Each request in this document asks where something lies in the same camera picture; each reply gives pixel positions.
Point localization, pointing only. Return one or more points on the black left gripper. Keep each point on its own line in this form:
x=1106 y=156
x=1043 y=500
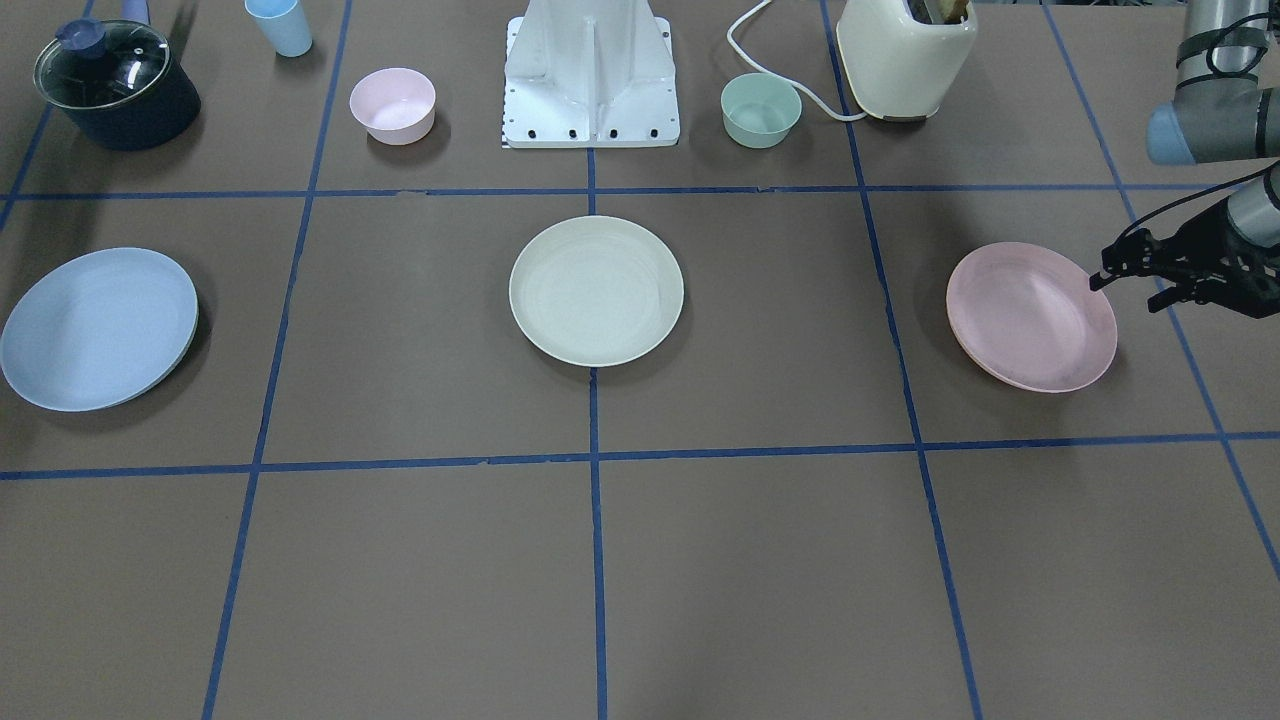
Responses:
x=1199 y=243

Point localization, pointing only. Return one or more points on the blue plate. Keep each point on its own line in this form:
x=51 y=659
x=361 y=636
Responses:
x=100 y=330

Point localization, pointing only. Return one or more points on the pink plate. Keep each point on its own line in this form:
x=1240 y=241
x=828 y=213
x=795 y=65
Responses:
x=1029 y=317

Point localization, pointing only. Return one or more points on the cream plate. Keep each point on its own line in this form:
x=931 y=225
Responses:
x=596 y=291

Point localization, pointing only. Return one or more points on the cream toaster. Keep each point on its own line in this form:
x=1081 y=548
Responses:
x=901 y=57

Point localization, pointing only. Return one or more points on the pink bowl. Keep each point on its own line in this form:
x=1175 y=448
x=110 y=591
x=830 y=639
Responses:
x=396 y=106

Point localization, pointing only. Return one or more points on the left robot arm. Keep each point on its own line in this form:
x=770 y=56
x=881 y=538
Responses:
x=1221 y=112

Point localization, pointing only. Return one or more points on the dark pot with glass lid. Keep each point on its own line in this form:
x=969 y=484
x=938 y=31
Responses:
x=119 y=80

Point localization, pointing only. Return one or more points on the blue cup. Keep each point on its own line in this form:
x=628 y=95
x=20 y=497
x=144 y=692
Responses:
x=284 y=25

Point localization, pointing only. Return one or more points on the green bowl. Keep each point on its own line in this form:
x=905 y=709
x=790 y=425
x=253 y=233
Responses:
x=759 y=110

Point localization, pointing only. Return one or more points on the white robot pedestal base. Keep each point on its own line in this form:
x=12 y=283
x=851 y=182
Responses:
x=590 y=75

